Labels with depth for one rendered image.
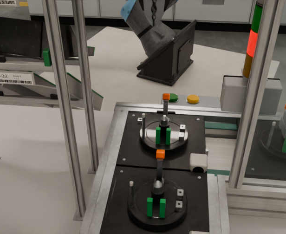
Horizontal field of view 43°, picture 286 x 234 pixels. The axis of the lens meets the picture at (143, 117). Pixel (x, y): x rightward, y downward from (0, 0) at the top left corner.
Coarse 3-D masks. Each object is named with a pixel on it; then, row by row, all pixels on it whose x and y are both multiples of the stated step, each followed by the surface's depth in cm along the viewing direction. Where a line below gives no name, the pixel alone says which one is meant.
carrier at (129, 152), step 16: (128, 112) 116; (144, 112) 116; (128, 128) 110; (144, 128) 100; (160, 128) 98; (176, 128) 106; (192, 128) 110; (128, 144) 104; (144, 144) 102; (160, 144) 101; (176, 144) 101; (192, 144) 104; (128, 160) 99; (144, 160) 99; (176, 160) 99; (192, 160) 96
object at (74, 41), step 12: (0, 24) 74; (12, 24) 74; (24, 24) 73; (36, 24) 72; (60, 24) 79; (0, 36) 75; (12, 36) 74; (24, 36) 74; (36, 36) 73; (72, 36) 85; (0, 48) 75; (12, 48) 75; (24, 48) 74; (36, 48) 73; (72, 48) 87
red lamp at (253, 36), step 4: (252, 32) 71; (252, 36) 72; (256, 36) 71; (248, 40) 74; (252, 40) 72; (248, 44) 73; (252, 44) 72; (248, 48) 74; (252, 48) 72; (248, 52) 74; (252, 52) 73; (252, 56) 73
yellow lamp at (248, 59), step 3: (246, 54) 75; (246, 57) 75; (249, 57) 74; (252, 57) 73; (246, 60) 75; (249, 60) 74; (246, 63) 75; (249, 63) 74; (246, 66) 76; (249, 66) 75; (243, 69) 77; (246, 69) 76; (249, 69) 75; (243, 72) 77; (246, 72) 76; (249, 72) 75; (246, 75) 76
